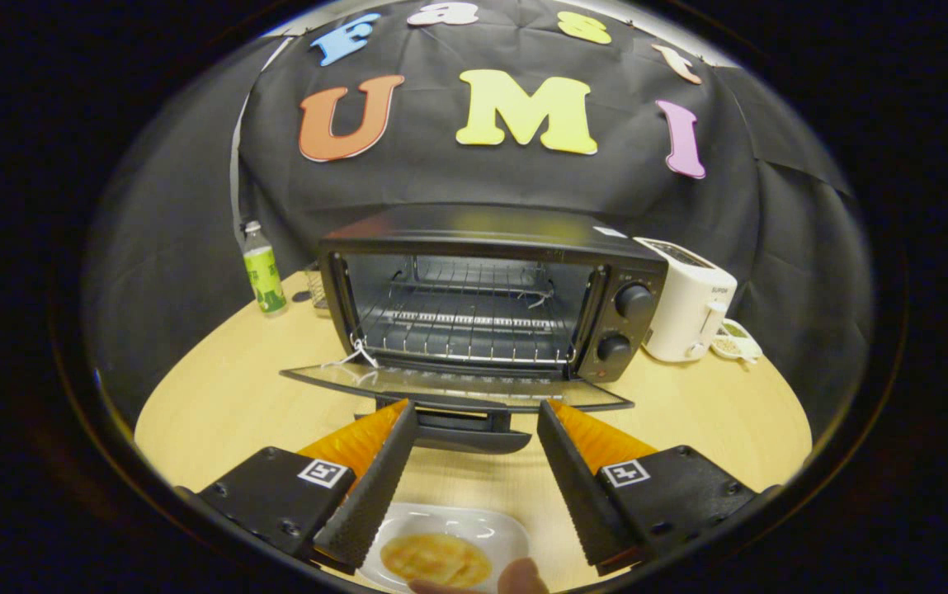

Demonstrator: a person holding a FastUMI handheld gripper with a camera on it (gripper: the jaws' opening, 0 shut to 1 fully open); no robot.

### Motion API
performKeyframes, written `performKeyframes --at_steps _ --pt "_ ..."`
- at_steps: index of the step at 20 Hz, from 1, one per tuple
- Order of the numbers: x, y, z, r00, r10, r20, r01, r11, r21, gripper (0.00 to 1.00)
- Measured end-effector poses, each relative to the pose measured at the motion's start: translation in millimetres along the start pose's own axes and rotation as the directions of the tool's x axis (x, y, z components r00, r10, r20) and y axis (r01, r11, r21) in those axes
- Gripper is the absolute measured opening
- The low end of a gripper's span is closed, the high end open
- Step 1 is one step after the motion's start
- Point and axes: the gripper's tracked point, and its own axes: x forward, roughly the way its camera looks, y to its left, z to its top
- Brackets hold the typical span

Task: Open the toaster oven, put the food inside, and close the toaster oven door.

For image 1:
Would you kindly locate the black backdrop cloth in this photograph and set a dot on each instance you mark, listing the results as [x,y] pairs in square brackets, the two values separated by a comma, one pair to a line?
[457,177]

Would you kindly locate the white slot toaster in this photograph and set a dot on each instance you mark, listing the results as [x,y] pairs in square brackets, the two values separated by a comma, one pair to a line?
[688,305]

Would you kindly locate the small white seed dish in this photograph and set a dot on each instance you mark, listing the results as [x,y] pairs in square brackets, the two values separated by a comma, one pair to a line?
[733,342]

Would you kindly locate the green label plastic bottle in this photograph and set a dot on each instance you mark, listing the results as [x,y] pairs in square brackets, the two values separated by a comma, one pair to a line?
[263,276]

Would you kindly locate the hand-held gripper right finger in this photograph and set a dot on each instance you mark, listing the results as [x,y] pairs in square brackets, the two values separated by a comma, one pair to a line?
[577,478]

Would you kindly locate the golden bread roll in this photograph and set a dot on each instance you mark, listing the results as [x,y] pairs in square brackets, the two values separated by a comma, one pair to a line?
[436,559]

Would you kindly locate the black toaster oven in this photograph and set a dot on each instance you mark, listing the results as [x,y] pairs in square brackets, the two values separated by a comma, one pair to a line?
[482,235]

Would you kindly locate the white rectangular plate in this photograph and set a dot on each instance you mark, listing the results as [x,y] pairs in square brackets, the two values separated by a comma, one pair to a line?
[474,521]

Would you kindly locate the black round cap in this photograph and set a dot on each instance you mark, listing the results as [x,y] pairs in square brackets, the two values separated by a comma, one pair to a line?
[302,295]

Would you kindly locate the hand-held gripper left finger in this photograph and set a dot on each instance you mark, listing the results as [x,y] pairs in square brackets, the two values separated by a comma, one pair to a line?
[379,478]

